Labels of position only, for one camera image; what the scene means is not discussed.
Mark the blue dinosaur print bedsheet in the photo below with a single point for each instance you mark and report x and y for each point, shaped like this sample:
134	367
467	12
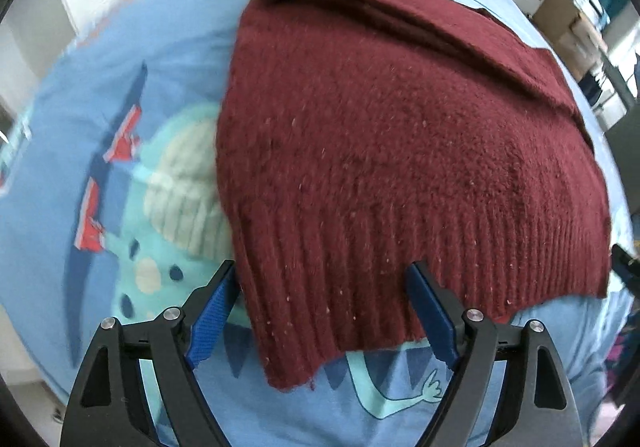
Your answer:
110	208

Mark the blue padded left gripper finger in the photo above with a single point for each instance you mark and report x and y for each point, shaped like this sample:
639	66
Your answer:
627	268

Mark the dark red knitted sweater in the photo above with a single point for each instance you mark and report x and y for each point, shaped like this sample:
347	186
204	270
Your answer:
359	136

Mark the wooden nightstand drawers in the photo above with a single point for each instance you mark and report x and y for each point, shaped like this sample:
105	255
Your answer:
575	40

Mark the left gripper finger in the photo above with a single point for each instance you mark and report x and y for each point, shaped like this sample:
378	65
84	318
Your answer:
535	407
108	406

